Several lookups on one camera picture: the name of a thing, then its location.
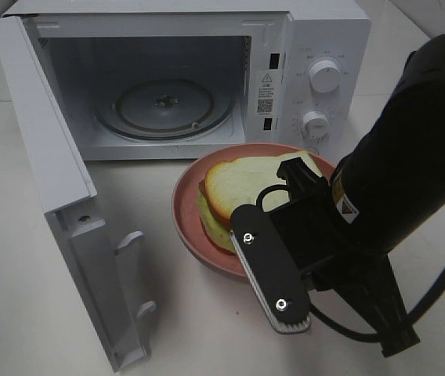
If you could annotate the sandwich with lettuce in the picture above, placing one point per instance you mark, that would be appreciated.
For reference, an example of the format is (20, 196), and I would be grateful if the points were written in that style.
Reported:
(229, 184)

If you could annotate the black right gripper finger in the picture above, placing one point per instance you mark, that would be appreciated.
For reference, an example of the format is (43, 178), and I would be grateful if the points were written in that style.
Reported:
(302, 183)

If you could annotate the white warning label sticker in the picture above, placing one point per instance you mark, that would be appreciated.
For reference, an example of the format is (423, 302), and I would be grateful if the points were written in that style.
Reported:
(267, 84)

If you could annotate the white microwave oven body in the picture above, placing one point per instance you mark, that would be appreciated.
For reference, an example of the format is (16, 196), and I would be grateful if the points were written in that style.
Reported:
(102, 46)

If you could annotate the pink round plate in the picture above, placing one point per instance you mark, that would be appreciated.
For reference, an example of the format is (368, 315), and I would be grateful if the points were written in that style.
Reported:
(186, 215)

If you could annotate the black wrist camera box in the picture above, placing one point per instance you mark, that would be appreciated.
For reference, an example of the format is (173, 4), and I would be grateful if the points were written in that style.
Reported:
(272, 272)

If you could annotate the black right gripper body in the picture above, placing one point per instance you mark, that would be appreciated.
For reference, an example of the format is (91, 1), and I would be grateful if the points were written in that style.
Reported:
(318, 242)

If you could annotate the white microwave door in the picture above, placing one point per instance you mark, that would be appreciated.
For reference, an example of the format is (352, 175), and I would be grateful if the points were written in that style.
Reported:
(105, 273)

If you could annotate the upper white power knob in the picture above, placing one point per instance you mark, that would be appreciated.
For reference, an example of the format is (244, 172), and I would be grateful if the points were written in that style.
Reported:
(325, 75)

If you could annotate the glass microwave turntable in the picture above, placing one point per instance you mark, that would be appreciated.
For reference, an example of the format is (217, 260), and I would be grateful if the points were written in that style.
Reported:
(165, 109)

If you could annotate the lower white timer knob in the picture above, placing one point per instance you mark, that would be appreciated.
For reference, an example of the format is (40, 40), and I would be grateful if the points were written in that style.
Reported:
(315, 124)

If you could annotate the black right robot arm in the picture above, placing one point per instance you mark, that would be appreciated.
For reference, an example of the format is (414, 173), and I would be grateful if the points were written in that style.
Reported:
(394, 179)

